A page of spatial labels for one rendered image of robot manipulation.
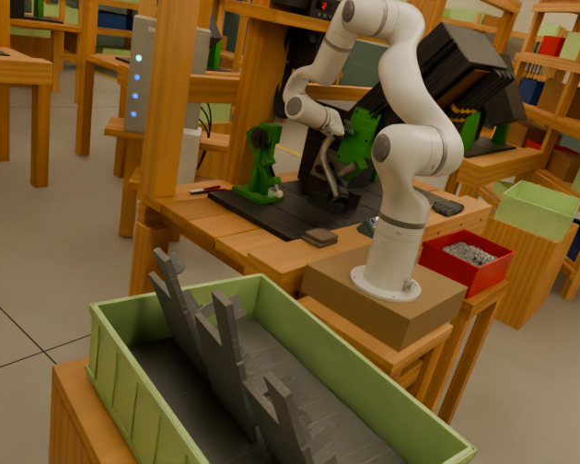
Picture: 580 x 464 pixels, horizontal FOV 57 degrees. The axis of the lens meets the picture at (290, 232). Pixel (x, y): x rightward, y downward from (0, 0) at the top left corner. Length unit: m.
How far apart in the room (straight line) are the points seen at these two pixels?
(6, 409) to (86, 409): 1.22
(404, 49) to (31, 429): 1.78
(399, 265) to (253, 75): 0.97
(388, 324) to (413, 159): 0.40
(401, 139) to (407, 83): 0.18
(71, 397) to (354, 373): 0.55
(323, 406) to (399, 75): 0.79
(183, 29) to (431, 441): 1.32
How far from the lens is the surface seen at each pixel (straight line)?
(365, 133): 1.99
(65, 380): 1.18
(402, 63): 1.38
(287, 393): 0.66
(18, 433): 2.23
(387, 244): 1.33
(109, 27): 9.58
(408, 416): 1.04
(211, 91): 1.98
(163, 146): 1.80
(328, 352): 1.14
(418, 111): 1.36
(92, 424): 1.09
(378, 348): 1.33
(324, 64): 1.68
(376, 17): 1.45
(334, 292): 1.40
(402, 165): 1.23
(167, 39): 1.75
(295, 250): 1.59
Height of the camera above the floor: 1.55
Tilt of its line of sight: 22 degrees down
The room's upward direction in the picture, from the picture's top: 13 degrees clockwise
